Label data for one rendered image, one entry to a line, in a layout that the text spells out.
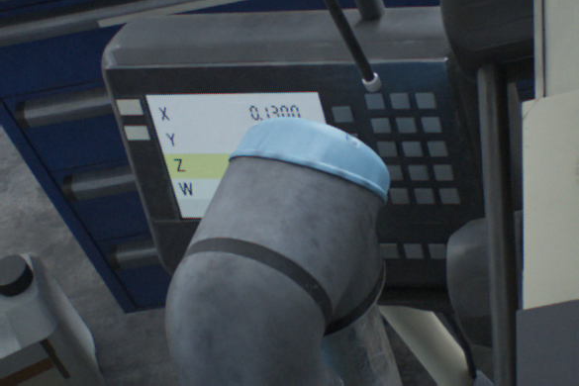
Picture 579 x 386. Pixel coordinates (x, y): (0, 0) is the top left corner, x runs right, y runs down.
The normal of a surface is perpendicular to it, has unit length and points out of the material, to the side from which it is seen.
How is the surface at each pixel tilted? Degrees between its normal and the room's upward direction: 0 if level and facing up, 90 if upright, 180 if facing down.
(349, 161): 57
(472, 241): 3
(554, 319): 0
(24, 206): 0
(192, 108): 70
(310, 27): 20
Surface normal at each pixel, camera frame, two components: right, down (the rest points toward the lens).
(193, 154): -0.39, 0.51
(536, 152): -0.36, -0.63
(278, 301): 0.40, -0.20
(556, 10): -0.91, -0.30
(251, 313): 0.09, -0.13
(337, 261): 0.82, 0.00
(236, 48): -0.42, -0.42
